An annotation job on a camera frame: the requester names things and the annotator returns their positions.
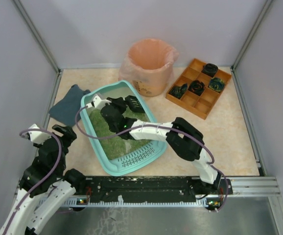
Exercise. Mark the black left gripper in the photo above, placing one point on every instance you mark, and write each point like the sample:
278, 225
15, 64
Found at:
63, 132

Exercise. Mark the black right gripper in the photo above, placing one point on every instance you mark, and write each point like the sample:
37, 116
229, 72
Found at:
118, 103

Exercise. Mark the black slotted litter scoop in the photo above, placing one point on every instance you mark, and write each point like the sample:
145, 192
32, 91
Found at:
134, 105

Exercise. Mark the teal plastic litter box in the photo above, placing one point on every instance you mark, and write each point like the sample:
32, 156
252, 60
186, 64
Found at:
116, 156

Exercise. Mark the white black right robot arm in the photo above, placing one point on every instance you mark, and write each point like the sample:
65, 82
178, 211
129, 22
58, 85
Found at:
186, 141

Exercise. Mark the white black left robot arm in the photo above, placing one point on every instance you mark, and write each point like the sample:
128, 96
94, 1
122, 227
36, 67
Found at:
46, 184

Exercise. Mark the folded dark grey cloth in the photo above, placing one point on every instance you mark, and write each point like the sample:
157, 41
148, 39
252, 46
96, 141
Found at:
66, 109

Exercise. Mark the orange bin with plastic liner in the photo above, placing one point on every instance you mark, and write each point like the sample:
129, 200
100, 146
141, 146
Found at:
148, 66

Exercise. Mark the dark green rolled sock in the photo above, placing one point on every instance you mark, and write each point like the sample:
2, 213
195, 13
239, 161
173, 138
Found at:
178, 91

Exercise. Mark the black orange rolled sock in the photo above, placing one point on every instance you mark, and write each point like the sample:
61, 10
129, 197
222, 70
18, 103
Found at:
197, 87

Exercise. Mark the orange wooden compartment tray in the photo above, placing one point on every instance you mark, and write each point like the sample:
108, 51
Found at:
201, 105

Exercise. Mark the blue yellow rolled sock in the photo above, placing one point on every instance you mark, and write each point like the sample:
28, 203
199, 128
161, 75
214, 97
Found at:
216, 84

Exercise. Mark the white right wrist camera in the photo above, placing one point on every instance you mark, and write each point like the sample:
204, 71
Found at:
97, 102

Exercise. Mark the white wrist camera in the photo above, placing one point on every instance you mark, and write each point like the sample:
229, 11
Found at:
36, 137
97, 102

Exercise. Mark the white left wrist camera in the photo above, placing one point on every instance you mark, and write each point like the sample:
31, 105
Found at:
36, 137

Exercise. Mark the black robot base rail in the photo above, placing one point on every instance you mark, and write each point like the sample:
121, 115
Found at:
158, 191

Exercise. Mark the aluminium frame rail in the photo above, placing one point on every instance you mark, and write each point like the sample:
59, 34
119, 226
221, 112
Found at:
244, 185

